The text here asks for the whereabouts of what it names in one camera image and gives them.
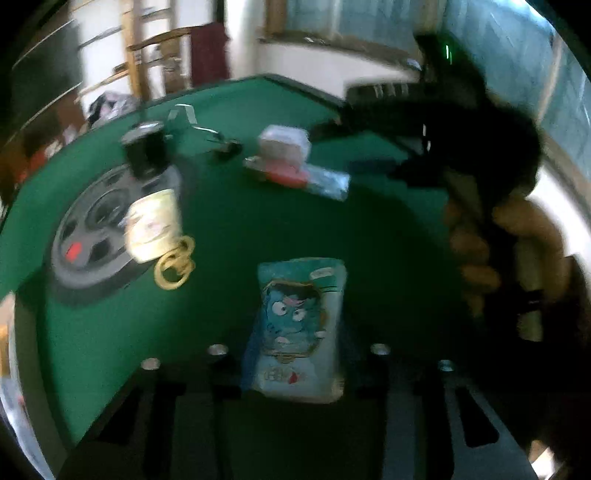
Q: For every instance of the grey round disc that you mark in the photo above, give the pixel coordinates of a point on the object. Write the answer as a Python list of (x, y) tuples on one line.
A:
[(97, 230)]

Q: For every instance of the red and clear packet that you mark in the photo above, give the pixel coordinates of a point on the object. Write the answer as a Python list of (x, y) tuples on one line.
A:
[(328, 182)]

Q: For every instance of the white printed box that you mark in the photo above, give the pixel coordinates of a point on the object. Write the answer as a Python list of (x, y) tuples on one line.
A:
[(284, 143)]

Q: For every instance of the patterned bag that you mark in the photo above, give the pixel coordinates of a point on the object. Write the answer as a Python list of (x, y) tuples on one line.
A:
[(111, 105)]

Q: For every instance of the cartoon print tissue packet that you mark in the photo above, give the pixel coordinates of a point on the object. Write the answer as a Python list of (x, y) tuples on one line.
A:
[(295, 323)]

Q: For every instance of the maroon cloth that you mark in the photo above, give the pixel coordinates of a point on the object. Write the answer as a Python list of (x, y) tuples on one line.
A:
[(210, 55)]

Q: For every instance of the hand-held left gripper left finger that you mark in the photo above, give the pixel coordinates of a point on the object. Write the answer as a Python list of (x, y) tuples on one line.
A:
[(221, 374)]

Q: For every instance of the black connector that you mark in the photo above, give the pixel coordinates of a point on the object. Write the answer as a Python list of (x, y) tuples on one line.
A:
[(227, 148)]

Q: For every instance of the cream round container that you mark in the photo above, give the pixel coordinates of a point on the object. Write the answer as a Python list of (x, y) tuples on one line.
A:
[(152, 226)]

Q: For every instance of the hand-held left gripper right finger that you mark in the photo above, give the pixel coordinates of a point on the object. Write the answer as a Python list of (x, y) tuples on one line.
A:
[(369, 369)]

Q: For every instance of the window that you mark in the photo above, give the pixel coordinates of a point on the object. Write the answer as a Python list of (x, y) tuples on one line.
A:
[(369, 18)]

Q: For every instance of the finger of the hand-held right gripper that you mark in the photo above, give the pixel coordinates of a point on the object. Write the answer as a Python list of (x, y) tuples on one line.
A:
[(369, 97), (415, 173)]

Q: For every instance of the black cylinder motor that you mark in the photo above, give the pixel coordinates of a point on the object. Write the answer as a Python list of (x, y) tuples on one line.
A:
[(147, 147)]

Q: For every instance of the red plastic object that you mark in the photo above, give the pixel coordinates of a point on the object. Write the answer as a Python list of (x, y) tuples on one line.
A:
[(288, 176)]

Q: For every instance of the wooden chair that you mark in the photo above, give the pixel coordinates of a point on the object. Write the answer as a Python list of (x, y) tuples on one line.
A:
[(138, 46)]

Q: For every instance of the person's right hand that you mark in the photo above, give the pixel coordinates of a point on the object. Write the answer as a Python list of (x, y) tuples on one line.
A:
[(475, 249)]

